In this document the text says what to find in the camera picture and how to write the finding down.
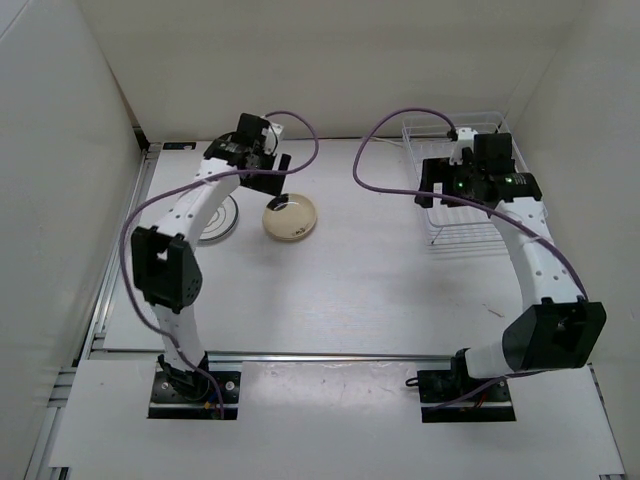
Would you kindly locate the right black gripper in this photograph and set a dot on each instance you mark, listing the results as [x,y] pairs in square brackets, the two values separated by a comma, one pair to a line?
[439,170]

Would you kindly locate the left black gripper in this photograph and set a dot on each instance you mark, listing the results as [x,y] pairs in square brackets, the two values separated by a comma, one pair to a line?
[271,183]

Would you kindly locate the cream yellow plate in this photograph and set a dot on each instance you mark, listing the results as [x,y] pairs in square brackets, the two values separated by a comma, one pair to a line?
[289,239]

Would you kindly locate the white plate green rim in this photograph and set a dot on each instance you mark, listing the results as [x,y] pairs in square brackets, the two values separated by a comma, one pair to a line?
[222,223]

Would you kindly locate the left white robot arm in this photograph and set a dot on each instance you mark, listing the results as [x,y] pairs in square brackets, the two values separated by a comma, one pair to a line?
[165,269]

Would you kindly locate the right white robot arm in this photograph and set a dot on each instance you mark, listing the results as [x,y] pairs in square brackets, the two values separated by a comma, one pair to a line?
[559,325]

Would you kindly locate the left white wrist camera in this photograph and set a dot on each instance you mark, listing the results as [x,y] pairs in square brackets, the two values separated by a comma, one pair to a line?
[273,133]

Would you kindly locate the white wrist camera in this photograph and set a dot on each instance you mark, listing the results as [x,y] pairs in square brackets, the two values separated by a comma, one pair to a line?
[273,133]
[462,138]

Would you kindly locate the white wire dish rack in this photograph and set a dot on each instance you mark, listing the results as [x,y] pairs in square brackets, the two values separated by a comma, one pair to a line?
[451,221]

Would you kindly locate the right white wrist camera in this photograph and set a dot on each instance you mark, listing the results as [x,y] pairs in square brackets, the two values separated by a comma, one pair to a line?
[462,138]

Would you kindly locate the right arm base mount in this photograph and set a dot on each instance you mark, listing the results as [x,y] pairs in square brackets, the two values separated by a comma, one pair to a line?
[452,396]

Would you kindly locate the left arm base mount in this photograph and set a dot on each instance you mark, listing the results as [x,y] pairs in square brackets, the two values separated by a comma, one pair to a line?
[178,395]

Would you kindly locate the metal rail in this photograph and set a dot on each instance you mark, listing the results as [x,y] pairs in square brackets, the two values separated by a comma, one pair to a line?
[231,356]

